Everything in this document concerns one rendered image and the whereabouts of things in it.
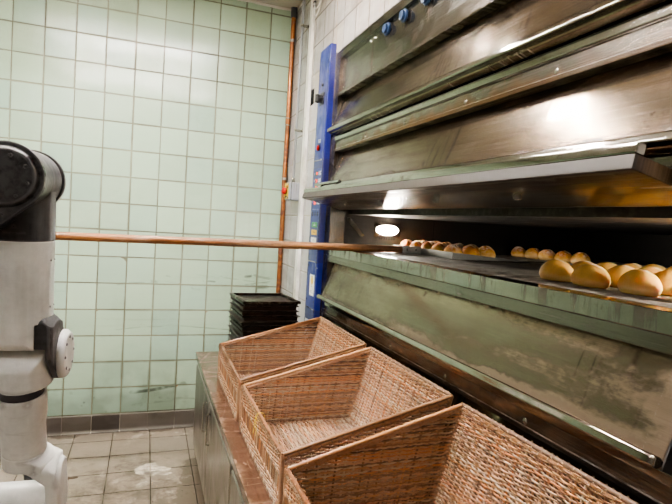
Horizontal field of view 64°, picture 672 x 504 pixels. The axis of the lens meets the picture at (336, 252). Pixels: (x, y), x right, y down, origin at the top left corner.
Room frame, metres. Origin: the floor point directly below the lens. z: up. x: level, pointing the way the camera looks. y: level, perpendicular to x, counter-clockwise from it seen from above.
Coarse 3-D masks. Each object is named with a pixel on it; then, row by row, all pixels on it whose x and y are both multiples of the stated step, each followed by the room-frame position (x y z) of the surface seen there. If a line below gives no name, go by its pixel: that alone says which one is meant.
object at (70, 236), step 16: (80, 240) 1.90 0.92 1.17; (96, 240) 1.92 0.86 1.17; (112, 240) 1.93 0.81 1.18; (128, 240) 1.95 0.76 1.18; (144, 240) 1.97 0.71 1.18; (160, 240) 1.99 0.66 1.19; (176, 240) 2.00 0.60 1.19; (192, 240) 2.02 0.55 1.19; (208, 240) 2.04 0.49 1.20; (224, 240) 2.06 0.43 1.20; (240, 240) 2.09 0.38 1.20; (256, 240) 2.11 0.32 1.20
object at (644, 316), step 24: (384, 264) 1.93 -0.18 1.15; (408, 264) 1.76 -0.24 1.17; (432, 264) 1.71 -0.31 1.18; (480, 288) 1.37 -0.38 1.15; (504, 288) 1.28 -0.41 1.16; (528, 288) 1.20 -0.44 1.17; (552, 288) 1.15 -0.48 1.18; (576, 312) 1.06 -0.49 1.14; (600, 312) 1.01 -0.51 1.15; (624, 312) 0.96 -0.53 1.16; (648, 312) 0.91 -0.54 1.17
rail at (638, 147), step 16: (624, 144) 0.82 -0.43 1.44; (640, 144) 0.80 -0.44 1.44; (512, 160) 1.07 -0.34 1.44; (528, 160) 1.02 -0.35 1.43; (544, 160) 0.98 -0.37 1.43; (560, 160) 0.94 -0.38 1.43; (400, 176) 1.54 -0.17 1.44; (416, 176) 1.44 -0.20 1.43; (432, 176) 1.36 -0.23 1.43; (304, 192) 2.46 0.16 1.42
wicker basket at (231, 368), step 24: (264, 336) 2.39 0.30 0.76; (288, 336) 2.42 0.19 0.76; (312, 336) 2.47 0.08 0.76; (336, 336) 2.23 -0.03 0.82; (240, 360) 2.35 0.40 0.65; (264, 360) 2.39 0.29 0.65; (288, 360) 2.43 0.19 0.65; (312, 360) 1.90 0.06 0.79; (240, 384) 1.81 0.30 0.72; (312, 384) 2.28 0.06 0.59; (312, 408) 1.90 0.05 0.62
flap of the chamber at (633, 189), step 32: (576, 160) 0.91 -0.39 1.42; (608, 160) 0.84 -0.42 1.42; (640, 160) 0.80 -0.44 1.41; (320, 192) 2.23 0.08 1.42; (352, 192) 1.87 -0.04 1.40; (384, 192) 1.65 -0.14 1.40; (416, 192) 1.50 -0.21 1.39; (448, 192) 1.37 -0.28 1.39; (480, 192) 1.26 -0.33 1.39; (512, 192) 1.17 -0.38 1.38; (544, 192) 1.09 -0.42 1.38; (576, 192) 1.02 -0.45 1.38; (608, 192) 0.96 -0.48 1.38; (640, 192) 0.91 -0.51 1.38
